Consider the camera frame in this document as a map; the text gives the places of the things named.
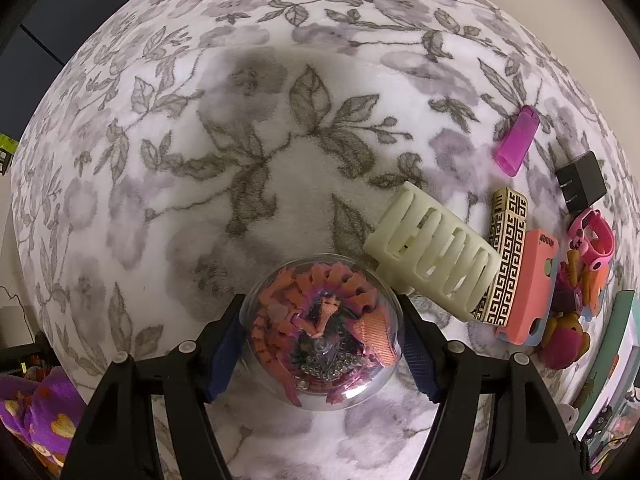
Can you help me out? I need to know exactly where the purple lighter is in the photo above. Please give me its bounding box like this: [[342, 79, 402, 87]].
[[495, 105, 541, 178]]

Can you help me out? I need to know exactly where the black and cream patterned lighter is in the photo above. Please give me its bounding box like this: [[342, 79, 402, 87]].
[[470, 186, 532, 325]]

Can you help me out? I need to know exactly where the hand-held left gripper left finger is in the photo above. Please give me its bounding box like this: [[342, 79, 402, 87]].
[[60, 294, 247, 480]]

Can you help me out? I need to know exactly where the orange and pink toy doll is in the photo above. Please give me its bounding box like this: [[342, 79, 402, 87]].
[[557, 250, 611, 321]]

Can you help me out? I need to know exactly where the green packet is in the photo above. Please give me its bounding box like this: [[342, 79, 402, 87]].
[[0, 132, 18, 176]]

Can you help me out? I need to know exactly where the purple heart print blanket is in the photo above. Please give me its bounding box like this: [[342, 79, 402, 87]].
[[0, 367, 88, 466]]

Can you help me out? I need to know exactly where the dark cabinet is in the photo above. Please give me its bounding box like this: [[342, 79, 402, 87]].
[[0, 0, 136, 161]]

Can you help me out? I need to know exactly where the teal box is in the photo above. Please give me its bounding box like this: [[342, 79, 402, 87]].
[[570, 290, 640, 441]]

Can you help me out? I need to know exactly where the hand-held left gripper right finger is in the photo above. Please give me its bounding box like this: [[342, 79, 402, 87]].
[[397, 296, 591, 480]]

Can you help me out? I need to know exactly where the grey floral blanket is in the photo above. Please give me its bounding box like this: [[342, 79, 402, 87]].
[[10, 0, 631, 480]]

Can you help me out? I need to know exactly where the black charger plug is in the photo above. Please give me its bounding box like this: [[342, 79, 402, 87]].
[[555, 151, 608, 215]]

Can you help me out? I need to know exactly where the cream hair claw clip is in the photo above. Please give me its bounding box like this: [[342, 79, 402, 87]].
[[363, 180, 501, 322]]

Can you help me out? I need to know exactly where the pink and brown toy figure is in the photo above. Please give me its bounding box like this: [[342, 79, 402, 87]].
[[537, 312, 592, 371]]

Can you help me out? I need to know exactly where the pink rubber case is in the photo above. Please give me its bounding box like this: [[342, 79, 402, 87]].
[[494, 228, 561, 347]]

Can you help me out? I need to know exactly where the clear ball with orange dragon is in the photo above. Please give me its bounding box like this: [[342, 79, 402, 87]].
[[239, 252, 403, 412]]

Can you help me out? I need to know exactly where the pink toy watch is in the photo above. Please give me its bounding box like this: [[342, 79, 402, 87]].
[[567, 208, 616, 271]]

